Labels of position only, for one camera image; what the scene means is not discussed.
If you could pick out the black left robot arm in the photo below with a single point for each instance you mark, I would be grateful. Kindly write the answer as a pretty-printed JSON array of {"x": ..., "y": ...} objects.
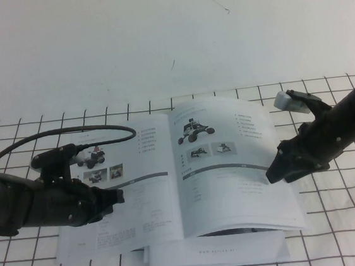
[{"x": 1, "y": 205}]

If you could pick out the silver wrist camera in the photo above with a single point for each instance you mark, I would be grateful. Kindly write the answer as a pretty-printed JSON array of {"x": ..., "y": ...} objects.
[
  {"x": 78, "y": 158},
  {"x": 284, "y": 102}
]

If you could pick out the black right wrist camera bracket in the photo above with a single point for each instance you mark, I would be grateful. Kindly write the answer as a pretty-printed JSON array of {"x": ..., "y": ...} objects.
[{"x": 314, "y": 101}]

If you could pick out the black left wrist camera bracket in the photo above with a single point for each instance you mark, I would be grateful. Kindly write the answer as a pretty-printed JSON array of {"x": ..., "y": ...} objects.
[{"x": 54, "y": 154}]

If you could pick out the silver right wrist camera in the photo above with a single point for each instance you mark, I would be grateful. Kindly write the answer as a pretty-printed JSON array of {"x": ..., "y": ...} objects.
[{"x": 284, "y": 102}]

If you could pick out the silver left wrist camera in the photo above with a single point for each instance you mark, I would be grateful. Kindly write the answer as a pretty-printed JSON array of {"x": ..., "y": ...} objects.
[{"x": 78, "y": 158}]

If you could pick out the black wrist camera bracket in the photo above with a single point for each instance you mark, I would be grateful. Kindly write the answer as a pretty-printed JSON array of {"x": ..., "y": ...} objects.
[
  {"x": 54, "y": 154},
  {"x": 314, "y": 101}
]

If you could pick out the white product catalogue book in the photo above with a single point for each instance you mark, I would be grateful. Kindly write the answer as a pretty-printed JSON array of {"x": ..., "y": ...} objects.
[{"x": 229, "y": 203}]

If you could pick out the closed white booklet with web address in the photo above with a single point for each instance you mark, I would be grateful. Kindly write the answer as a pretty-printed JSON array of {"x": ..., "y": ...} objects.
[{"x": 215, "y": 253}]

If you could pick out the white tablecloth with black grid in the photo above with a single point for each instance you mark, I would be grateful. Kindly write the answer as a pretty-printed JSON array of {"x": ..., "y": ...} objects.
[{"x": 347, "y": 210}]

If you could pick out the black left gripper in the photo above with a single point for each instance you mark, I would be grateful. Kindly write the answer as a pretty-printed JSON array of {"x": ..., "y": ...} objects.
[{"x": 61, "y": 205}]

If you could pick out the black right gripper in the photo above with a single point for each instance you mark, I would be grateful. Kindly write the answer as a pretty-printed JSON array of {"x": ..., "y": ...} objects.
[{"x": 315, "y": 147}]

